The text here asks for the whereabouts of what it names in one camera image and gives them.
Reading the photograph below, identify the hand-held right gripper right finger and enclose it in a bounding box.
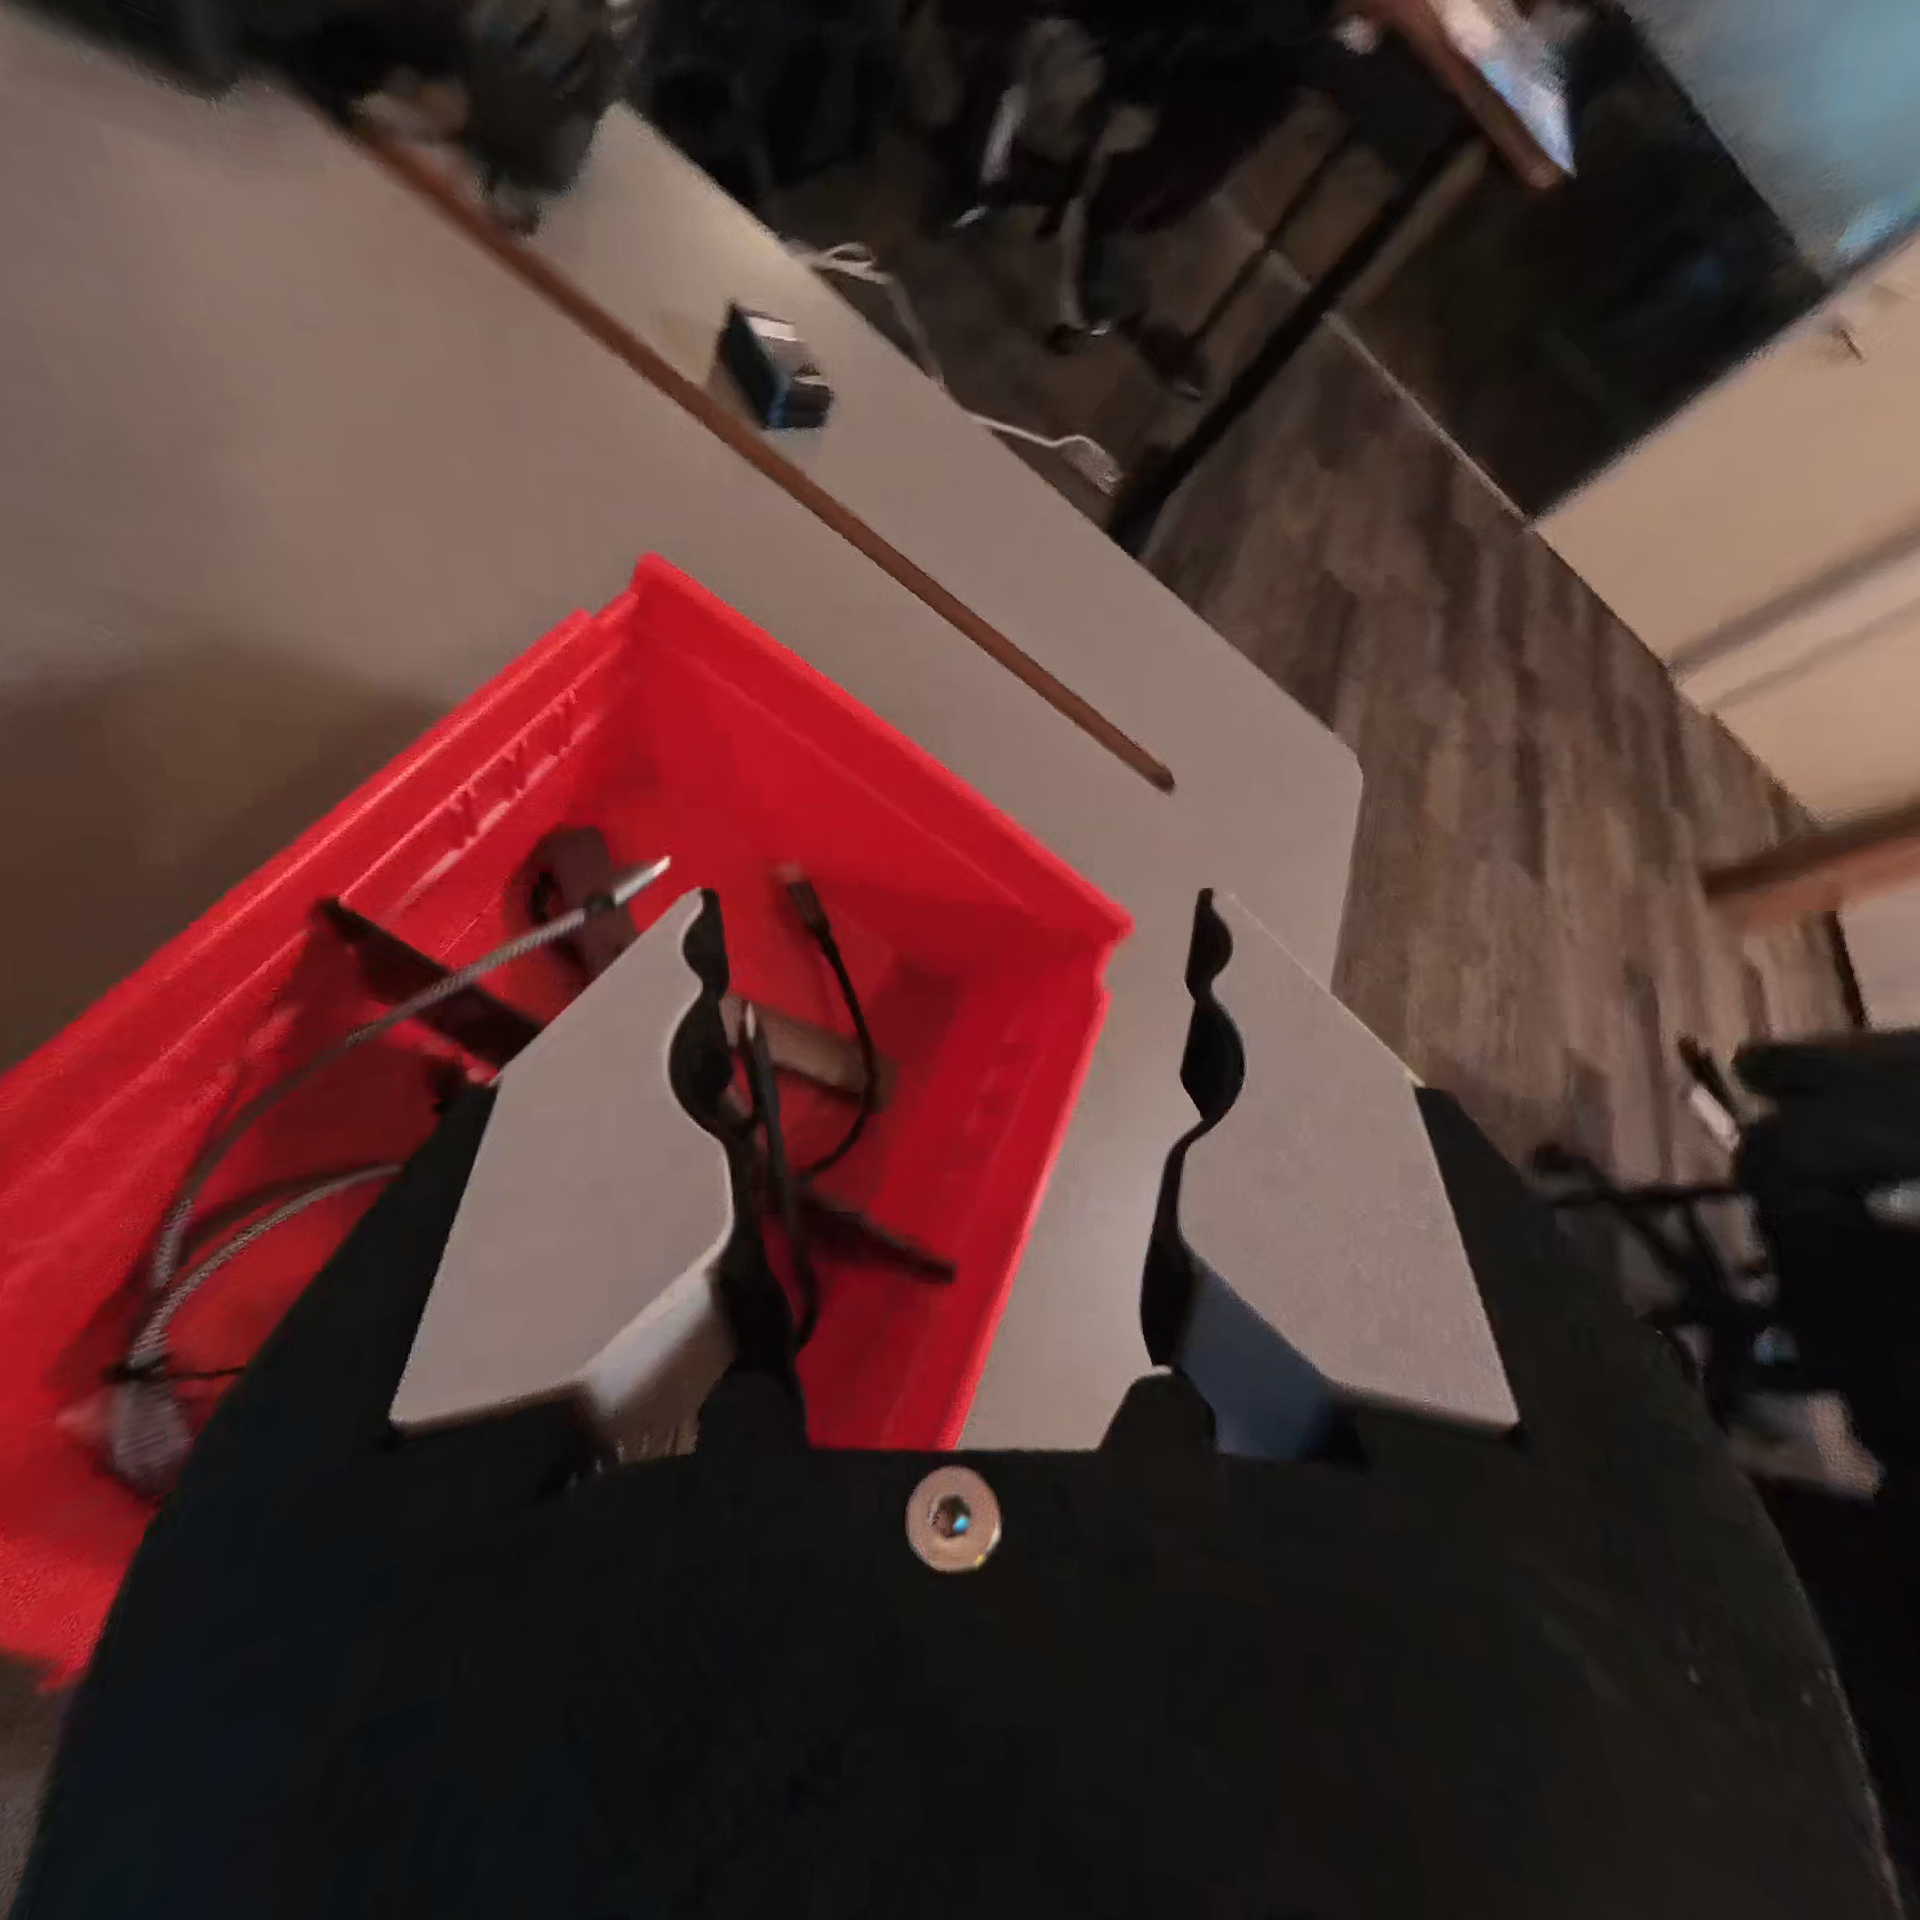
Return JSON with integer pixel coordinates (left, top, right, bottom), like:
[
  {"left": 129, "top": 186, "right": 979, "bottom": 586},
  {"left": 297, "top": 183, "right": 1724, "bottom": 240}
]
[{"left": 1139, "top": 888, "right": 1518, "bottom": 1433}]

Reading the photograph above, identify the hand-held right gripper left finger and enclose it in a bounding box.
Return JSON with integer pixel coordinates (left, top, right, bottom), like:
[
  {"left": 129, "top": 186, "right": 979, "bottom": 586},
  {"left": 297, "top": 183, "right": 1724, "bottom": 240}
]
[{"left": 386, "top": 888, "right": 798, "bottom": 1443}]

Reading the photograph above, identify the black hub cable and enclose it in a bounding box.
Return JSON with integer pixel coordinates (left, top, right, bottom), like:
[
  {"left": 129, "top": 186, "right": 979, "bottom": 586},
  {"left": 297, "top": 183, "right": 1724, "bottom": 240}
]
[{"left": 772, "top": 863, "right": 958, "bottom": 1293}]

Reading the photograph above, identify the red plastic bin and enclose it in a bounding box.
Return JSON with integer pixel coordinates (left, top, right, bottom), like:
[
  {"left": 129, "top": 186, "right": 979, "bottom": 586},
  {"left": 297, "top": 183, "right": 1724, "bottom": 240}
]
[{"left": 0, "top": 553, "right": 1136, "bottom": 1698}]

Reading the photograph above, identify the grey braided usb-c cable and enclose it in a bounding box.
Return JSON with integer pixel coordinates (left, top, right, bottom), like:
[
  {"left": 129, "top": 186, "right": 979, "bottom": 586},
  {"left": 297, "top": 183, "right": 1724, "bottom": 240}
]
[{"left": 100, "top": 856, "right": 675, "bottom": 1503}]

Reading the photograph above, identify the small black device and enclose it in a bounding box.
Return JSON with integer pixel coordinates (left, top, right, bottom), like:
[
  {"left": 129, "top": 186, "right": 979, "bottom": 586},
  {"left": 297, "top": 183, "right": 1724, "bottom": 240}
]
[{"left": 713, "top": 300, "right": 836, "bottom": 436}]

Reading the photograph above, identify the dark case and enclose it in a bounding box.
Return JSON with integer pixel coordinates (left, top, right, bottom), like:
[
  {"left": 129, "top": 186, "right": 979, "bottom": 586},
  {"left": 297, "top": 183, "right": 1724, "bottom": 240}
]
[{"left": 337, "top": 0, "right": 637, "bottom": 227}]

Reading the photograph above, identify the office chair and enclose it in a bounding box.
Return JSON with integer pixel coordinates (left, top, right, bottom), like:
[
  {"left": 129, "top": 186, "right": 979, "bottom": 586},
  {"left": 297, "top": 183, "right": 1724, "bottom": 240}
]
[{"left": 958, "top": 13, "right": 1217, "bottom": 390}]

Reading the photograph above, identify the white cable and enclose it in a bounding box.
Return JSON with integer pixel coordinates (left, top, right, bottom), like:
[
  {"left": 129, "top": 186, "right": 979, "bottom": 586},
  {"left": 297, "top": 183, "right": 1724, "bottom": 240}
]
[{"left": 792, "top": 240, "right": 1122, "bottom": 485}]

